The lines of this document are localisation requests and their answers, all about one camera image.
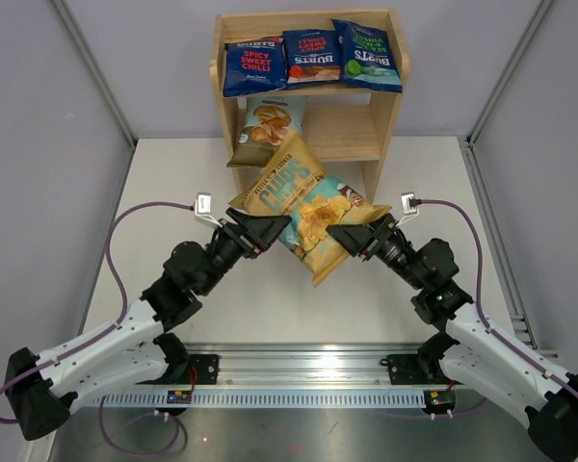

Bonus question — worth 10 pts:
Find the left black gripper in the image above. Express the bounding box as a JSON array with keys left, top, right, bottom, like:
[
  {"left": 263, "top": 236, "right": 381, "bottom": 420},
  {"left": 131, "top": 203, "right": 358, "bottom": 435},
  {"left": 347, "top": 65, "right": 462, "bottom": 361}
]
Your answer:
[{"left": 198, "top": 208, "right": 291, "bottom": 295}]

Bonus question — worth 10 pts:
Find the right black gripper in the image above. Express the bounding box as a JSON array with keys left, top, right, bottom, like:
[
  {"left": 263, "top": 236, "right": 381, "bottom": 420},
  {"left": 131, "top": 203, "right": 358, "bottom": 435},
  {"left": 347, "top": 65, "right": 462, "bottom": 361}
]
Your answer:
[{"left": 328, "top": 213, "right": 427, "bottom": 291}]

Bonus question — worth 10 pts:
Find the yellow kettle chips bag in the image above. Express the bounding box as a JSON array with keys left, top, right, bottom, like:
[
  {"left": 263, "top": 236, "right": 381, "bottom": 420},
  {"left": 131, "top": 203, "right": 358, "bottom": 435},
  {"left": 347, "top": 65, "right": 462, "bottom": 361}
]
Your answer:
[{"left": 229, "top": 129, "right": 390, "bottom": 286}]

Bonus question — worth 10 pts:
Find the light blue cassava chips bag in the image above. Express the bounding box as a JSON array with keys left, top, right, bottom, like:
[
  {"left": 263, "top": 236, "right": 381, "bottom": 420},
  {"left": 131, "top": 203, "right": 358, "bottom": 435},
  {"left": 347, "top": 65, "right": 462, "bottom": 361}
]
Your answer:
[{"left": 227, "top": 95, "right": 306, "bottom": 167}]

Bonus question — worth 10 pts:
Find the blue Burts chilli bag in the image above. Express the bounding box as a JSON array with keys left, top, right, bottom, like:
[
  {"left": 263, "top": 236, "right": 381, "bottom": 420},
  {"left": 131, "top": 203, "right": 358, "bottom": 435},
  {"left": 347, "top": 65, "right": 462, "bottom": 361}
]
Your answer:
[
  {"left": 223, "top": 36, "right": 288, "bottom": 97},
  {"left": 282, "top": 29, "right": 341, "bottom": 88}
]

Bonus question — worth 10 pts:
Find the blue green Burts vinegar bag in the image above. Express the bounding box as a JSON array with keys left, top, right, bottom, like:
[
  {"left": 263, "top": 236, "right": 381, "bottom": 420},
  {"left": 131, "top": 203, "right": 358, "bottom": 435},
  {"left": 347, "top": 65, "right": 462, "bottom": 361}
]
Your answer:
[{"left": 332, "top": 19, "right": 403, "bottom": 93}]

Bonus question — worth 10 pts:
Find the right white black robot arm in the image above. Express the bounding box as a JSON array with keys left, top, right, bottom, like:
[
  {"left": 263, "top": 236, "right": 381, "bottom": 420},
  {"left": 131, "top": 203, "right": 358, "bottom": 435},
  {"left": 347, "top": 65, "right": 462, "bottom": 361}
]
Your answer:
[{"left": 327, "top": 215, "right": 578, "bottom": 461}]

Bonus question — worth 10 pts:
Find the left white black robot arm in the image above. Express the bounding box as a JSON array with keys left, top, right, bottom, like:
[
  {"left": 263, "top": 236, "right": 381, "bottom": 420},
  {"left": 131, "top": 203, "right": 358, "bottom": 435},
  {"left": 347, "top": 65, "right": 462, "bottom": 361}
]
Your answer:
[{"left": 0, "top": 208, "right": 291, "bottom": 441}]

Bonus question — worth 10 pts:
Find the wooden two-tier shelf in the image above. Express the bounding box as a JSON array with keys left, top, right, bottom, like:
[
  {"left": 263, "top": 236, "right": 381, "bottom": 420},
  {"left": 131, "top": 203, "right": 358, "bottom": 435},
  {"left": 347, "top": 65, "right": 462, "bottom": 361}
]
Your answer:
[{"left": 209, "top": 8, "right": 410, "bottom": 200}]

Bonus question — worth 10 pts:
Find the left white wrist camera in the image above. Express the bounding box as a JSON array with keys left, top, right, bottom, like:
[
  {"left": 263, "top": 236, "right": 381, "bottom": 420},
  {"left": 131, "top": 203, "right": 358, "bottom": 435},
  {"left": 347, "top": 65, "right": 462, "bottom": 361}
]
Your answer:
[{"left": 194, "top": 192, "right": 221, "bottom": 229}]

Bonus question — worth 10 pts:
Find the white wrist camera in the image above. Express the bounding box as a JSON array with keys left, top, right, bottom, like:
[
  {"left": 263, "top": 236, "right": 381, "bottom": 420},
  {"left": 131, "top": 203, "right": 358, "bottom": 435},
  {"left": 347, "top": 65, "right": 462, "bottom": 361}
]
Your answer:
[
  {"left": 194, "top": 192, "right": 221, "bottom": 229},
  {"left": 397, "top": 192, "right": 421, "bottom": 227}
]

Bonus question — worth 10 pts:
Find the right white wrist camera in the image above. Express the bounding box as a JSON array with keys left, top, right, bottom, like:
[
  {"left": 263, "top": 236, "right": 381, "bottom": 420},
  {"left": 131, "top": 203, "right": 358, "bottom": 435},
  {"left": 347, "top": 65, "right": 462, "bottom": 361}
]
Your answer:
[{"left": 397, "top": 192, "right": 421, "bottom": 227}]

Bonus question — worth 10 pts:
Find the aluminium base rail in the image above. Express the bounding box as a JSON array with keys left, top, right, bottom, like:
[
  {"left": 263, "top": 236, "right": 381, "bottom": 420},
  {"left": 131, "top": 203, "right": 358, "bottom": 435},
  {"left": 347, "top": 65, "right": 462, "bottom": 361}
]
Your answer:
[{"left": 45, "top": 342, "right": 569, "bottom": 410}]

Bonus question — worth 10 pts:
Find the left aluminium frame post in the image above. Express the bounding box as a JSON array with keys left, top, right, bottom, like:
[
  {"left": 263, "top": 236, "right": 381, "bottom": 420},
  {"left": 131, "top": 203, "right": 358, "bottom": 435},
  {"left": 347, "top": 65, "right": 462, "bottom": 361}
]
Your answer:
[{"left": 48, "top": 0, "right": 138, "bottom": 152}]

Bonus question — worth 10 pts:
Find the aluminium frame post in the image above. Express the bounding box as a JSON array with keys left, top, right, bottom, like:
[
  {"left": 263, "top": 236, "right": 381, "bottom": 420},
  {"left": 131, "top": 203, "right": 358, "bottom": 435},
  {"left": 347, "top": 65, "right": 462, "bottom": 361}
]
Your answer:
[
  {"left": 465, "top": 0, "right": 558, "bottom": 149},
  {"left": 48, "top": 0, "right": 138, "bottom": 152}
]

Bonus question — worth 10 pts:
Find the right aluminium frame post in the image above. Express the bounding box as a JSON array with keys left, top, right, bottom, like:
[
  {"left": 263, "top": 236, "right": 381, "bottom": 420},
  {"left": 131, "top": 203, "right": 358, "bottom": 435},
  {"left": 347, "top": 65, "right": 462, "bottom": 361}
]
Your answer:
[{"left": 465, "top": 0, "right": 558, "bottom": 149}]

